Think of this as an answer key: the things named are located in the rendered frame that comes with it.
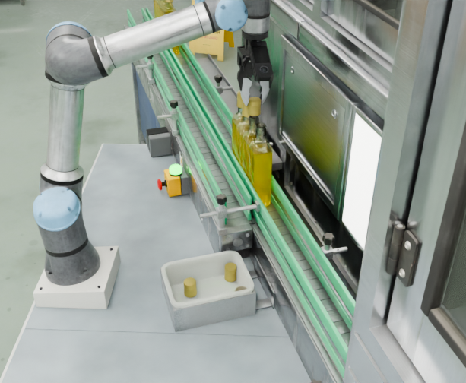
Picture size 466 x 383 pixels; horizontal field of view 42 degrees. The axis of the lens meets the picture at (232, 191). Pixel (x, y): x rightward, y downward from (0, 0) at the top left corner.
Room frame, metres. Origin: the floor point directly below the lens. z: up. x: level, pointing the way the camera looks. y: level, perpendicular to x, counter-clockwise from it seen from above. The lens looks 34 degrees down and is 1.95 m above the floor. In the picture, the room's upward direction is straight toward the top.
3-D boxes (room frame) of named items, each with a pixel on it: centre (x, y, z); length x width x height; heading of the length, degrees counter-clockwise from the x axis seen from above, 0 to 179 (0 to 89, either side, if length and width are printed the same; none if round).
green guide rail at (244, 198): (2.23, 0.20, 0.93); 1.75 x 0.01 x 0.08; 17
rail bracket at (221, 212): (1.35, 0.01, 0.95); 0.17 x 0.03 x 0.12; 107
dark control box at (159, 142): (2.01, 0.28, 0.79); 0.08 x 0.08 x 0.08; 17
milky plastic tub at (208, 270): (1.21, 0.07, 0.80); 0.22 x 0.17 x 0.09; 107
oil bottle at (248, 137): (1.55, -0.06, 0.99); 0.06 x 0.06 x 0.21; 17
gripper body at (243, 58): (1.57, -0.06, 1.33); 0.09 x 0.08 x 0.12; 13
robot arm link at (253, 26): (1.56, -0.06, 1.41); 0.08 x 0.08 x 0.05
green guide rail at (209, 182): (2.21, 0.27, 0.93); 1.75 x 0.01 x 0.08; 17
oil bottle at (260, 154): (1.50, -0.08, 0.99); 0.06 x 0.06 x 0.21; 18
